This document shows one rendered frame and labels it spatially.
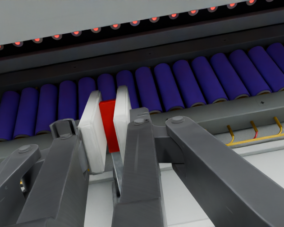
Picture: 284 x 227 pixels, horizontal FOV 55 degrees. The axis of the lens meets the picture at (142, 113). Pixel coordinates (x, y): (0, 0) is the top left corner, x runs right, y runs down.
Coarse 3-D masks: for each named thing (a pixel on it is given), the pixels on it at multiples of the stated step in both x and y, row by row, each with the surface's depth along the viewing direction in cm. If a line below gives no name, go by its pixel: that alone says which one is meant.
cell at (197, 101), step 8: (176, 64) 29; (184, 64) 28; (176, 72) 28; (184, 72) 27; (184, 80) 27; (192, 80) 27; (184, 88) 26; (192, 88) 26; (184, 96) 26; (192, 96) 25; (200, 96) 25; (192, 104) 25
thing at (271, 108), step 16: (256, 96) 24; (272, 96) 24; (176, 112) 24; (192, 112) 23; (208, 112) 23; (224, 112) 23; (240, 112) 23; (256, 112) 23; (272, 112) 23; (208, 128) 24; (224, 128) 24; (240, 128) 24; (256, 128) 23; (0, 144) 24; (16, 144) 23; (48, 144) 23; (0, 160) 23
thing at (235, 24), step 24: (192, 24) 29; (216, 24) 29; (240, 24) 30; (264, 24) 30; (72, 48) 29; (96, 48) 29; (120, 48) 30; (0, 72) 30; (240, 144) 24; (264, 168) 22; (96, 192) 22; (168, 192) 21; (96, 216) 21; (168, 216) 20; (192, 216) 20
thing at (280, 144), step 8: (264, 144) 23; (272, 144) 22; (280, 144) 22; (240, 152) 22; (248, 152) 22; (256, 152) 23; (264, 152) 23; (160, 168) 22; (168, 168) 22; (96, 176) 22; (104, 176) 22; (112, 176) 22; (88, 184) 23
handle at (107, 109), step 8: (104, 104) 18; (112, 104) 18; (104, 112) 18; (112, 112) 18; (104, 120) 18; (112, 120) 18; (104, 128) 18; (112, 128) 18; (112, 136) 18; (112, 144) 18; (112, 152) 18; (120, 160) 19; (120, 168) 19; (120, 176) 19; (120, 184) 19; (120, 192) 19
